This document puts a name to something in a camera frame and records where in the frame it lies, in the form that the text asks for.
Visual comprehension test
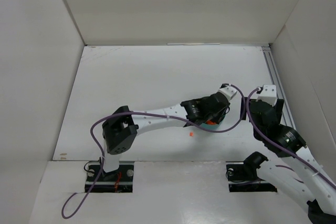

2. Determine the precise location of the orange funnel top lego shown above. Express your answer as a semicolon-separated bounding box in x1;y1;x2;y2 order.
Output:
206;120;217;125

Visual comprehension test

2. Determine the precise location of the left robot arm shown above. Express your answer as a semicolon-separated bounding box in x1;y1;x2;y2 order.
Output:
102;88;236;174

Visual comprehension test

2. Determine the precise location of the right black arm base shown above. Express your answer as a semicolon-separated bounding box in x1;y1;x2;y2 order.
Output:
307;199;336;224

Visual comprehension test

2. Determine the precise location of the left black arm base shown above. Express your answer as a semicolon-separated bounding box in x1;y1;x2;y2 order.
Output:
102;115;139;155

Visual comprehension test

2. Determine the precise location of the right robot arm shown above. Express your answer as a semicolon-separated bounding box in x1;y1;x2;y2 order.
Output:
241;96;335;217

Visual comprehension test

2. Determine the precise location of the teal round divided container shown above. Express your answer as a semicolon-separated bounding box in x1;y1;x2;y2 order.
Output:
194;115;225;131

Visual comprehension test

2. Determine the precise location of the aluminium rail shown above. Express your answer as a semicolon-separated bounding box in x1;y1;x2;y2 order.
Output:
261;46;296;129

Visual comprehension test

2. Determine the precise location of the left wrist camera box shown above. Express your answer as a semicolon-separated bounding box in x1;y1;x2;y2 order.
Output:
218;83;237;102

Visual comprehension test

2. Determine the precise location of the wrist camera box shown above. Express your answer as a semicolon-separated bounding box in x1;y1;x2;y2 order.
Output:
218;83;237;102
257;84;278;106

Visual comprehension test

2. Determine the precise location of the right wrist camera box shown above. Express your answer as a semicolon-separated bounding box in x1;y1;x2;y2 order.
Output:
257;84;278;106

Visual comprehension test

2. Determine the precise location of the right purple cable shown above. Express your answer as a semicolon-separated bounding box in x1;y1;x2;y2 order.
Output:
246;87;336;190

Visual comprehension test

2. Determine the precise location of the purple cable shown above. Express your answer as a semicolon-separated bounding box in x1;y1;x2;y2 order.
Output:
246;87;336;190
61;83;250;219

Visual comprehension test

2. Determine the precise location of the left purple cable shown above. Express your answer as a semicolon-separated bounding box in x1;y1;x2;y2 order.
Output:
61;83;250;219

